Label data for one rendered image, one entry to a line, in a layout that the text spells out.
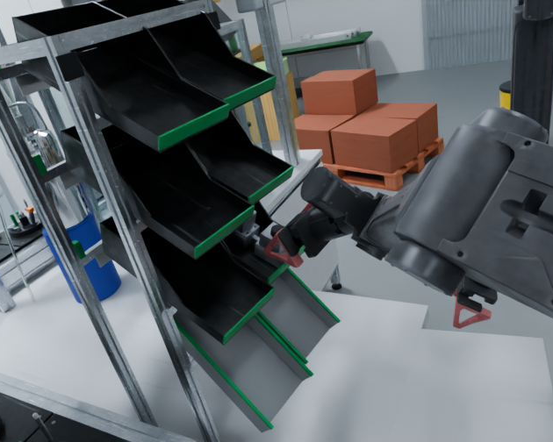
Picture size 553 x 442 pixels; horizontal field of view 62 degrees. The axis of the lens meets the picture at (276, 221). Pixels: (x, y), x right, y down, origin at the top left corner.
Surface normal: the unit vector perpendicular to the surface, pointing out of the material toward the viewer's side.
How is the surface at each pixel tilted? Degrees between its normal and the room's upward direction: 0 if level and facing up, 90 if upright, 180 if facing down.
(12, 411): 0
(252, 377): 45
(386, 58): 90
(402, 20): 90
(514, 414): 0
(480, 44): 90
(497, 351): 0
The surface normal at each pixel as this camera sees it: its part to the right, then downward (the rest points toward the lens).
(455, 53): -0.33, 0.50
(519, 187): -0.51, -0.29
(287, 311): 0.42, -0.52
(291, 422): -0.20, -0.87
